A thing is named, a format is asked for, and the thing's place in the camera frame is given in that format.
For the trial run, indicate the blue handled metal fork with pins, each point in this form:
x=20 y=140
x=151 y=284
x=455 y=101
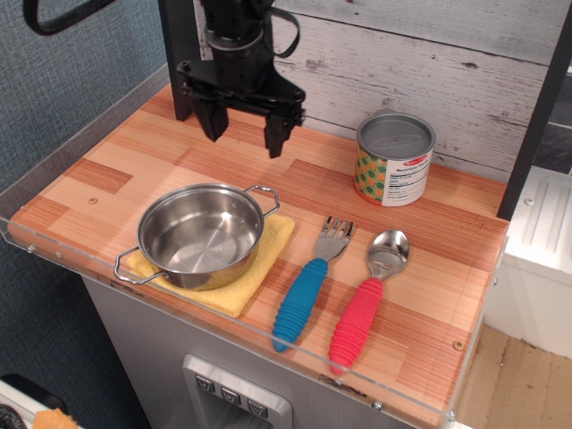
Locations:
x=297 y=306

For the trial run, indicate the silver dispenser button panel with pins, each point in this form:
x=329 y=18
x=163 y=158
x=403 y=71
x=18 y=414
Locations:
x=221 y=399

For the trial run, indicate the grey toy kitchen cabinet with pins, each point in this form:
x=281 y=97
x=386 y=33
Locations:
x=152 y=337

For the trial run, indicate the yellow folded cloth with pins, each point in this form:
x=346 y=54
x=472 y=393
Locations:
x=232 y=298

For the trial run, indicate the white toy cabinet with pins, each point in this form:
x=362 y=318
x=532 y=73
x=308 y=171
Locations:
x=530 y=296

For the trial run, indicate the dark grey post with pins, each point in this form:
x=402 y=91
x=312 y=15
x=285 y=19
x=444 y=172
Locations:
x=181 y=43
x=539 y=119

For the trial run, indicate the dark grey right post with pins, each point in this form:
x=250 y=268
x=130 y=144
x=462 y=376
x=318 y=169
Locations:
x=539 y=119

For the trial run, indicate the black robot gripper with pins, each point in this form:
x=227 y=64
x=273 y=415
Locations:
x=246 y=80

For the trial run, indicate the black and white device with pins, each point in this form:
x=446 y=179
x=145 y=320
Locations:
x=26 y=398

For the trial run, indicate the orange plush object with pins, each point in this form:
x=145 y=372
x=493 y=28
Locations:
x=53 y=419

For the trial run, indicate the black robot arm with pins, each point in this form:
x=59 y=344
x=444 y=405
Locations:
x=235 y=25

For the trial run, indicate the stainless steel pot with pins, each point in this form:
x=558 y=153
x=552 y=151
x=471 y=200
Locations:
x=204 y=236

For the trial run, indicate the toy food can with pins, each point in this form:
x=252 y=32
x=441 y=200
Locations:
x=394 y=153

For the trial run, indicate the dark grey left post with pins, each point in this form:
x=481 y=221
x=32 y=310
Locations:
x=181 y=43

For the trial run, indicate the clear acrylic table guard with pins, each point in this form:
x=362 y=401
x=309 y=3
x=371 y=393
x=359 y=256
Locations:
x=413 y=367

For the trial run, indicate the red handled metal spoon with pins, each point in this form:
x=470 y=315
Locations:
x=386 y=257

